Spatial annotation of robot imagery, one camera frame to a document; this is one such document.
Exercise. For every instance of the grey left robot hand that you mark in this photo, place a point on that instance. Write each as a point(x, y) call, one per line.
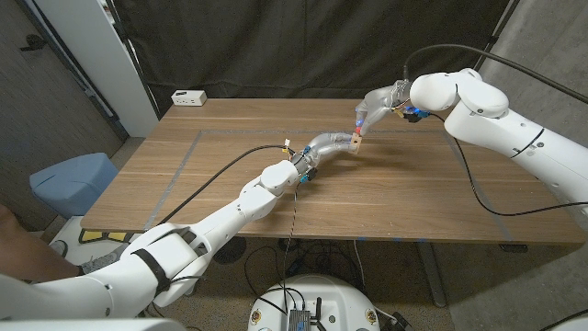
point(321, 148)

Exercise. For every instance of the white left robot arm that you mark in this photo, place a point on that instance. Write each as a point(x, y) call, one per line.
point(184, 257)

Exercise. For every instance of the black round floor fan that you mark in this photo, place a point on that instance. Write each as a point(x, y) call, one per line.
point(232, 250)

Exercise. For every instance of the white power strip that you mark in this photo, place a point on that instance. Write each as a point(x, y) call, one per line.
point(188, 97)

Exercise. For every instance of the person's bare leg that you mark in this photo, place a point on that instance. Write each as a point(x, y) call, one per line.
point(23, 253)

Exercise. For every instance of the wooden block with holes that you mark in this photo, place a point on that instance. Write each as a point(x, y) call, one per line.
point(355, 143)

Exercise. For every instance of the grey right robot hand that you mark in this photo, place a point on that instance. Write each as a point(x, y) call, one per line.
point(381, 106)

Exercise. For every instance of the black backdrop curtain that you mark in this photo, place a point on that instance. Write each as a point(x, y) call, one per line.
point(303, 46)

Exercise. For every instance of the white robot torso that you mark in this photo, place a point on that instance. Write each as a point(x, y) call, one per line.
point(340, 299)

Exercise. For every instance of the white floor board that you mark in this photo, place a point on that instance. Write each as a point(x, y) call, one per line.
point(69, 227)

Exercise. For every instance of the grey finned module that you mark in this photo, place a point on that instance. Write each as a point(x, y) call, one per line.
point(298, 320)

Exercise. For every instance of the blue stool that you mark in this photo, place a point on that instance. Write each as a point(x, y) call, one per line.
point(69, 184)

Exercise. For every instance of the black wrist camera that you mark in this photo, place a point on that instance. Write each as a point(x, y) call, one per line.
point(415, 115)
point(308, 175)

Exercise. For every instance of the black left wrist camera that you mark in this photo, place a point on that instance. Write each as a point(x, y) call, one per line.
point(308, 175)

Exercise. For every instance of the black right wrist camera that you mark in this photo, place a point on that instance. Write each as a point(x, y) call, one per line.
point(415, 115)

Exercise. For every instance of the grey table leg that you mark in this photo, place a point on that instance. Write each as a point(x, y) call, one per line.
point(432, 276)

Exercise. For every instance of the black backdrop stand pole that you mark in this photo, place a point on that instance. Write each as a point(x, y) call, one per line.
point(494, 39)
point(133, 60)

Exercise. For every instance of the yellow black floor marker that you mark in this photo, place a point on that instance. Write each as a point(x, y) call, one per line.
point(92, 236)

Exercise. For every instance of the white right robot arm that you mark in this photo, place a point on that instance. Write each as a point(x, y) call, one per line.
point(505, 128)

